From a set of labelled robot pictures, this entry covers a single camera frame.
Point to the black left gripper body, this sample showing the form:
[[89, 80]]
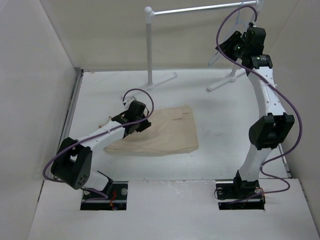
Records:
[[142, 126]]

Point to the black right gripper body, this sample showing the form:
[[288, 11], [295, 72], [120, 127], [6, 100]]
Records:
[[235, 48]]

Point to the light blue wire hanger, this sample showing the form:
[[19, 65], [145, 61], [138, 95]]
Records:
[[240, 23]]

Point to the beige trousers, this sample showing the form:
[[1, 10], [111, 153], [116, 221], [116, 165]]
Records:
[[172, 131]]

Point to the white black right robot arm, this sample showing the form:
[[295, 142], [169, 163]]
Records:
[[273, 124]]

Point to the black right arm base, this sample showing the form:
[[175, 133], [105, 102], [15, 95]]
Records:
[[238, 194]]

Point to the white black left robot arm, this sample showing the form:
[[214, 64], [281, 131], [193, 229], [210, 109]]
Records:
[[73, 164]]

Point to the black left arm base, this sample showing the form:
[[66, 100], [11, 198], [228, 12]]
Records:
[[116, 200]]

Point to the white clothes rack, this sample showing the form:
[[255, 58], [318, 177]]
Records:
[[173, 33]]

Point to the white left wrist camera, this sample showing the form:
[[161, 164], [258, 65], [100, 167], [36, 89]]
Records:
[[127, 102]]

